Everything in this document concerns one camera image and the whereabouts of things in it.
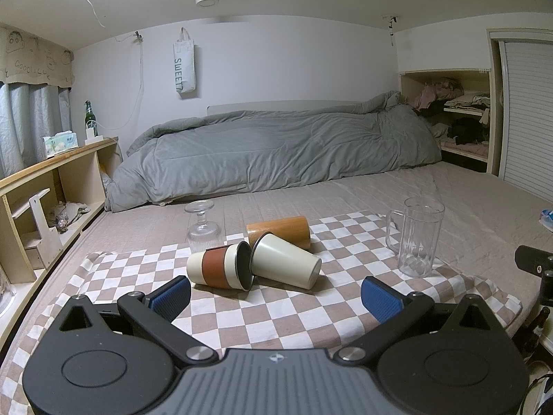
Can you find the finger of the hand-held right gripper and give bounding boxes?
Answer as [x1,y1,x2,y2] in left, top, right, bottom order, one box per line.
[516,245,553,278]

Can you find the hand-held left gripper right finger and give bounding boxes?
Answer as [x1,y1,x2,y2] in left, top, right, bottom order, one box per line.
[334,276,498,366]

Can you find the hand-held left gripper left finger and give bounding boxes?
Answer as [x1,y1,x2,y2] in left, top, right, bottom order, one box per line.
[56,277,219,369]

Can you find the cream cup with brown sleeve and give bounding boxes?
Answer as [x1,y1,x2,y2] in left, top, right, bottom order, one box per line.
[187,241,256,292]

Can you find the plain cream cup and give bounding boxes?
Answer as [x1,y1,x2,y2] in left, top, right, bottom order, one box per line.
[250,232,322,290]

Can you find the bamboo wooden cup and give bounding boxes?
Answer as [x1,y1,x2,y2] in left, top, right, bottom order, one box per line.
[246,215,312,251]

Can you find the ribbed glass goblet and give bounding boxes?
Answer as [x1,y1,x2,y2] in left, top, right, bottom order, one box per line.
[184,200,225,254]

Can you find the clear plastic mug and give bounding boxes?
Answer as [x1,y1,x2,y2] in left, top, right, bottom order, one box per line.
[385,196,446,278]

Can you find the dark bottle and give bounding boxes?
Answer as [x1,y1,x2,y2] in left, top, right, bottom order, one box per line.
[515,306,547,360]

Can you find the brown checkered cloth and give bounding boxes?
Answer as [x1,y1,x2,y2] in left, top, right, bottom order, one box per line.
[0,210,523,415]

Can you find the wooden clothes shelf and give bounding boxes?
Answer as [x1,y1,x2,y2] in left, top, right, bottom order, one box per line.
[398,68,494,174]

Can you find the crumpled beige cloth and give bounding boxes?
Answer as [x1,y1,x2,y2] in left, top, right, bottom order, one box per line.
[49,201,92,231]

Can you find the black clothes pile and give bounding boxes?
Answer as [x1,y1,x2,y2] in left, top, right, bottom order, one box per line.
[446,116,489,146]

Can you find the wooden stand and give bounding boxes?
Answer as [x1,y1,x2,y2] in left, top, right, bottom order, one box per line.
[10,188,64,269]

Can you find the white slatted wardrobe door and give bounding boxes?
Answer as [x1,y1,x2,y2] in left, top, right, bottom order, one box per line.
[486,29,553,196]

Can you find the wooden bedside shelf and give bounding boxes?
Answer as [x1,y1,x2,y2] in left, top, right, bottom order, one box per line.
[0,136,122,287]

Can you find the white folded clothes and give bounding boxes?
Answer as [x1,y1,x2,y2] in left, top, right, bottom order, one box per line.
[444,94,491,110]

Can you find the grey duvet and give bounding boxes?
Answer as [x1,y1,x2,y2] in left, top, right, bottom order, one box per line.
[105,91,442,213]

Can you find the green tissue pack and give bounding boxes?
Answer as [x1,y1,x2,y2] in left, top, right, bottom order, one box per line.
[42,131,79,159]

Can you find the pink clothes pile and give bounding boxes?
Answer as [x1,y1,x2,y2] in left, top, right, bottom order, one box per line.
[412,78,466,111]

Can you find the grey curtain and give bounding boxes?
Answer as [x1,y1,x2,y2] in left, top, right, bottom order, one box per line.
[0,81,74,179]

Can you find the white tote bag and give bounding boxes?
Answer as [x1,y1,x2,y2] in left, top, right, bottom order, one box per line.
[173,27,198,95]

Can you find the cartoon printed valance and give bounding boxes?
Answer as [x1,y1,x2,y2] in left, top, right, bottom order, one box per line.
[0,23,76,88]

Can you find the white wall cable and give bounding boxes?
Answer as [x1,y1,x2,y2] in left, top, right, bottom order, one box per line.
[97,35,146,131]

